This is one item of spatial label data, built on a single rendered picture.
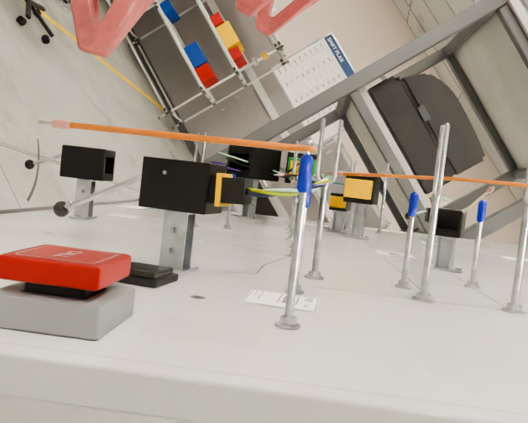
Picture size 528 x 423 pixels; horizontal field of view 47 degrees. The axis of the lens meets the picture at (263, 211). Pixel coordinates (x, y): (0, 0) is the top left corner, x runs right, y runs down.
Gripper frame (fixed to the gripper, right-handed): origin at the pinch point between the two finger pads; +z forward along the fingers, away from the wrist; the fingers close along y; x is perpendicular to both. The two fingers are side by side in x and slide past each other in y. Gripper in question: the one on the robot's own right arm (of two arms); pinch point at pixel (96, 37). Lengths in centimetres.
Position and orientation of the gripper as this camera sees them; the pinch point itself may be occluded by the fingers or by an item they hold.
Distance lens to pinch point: 32.4
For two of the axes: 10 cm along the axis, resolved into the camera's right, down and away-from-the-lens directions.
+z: -2.6, 9.6, 0.6
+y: 0.8, -0.4, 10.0
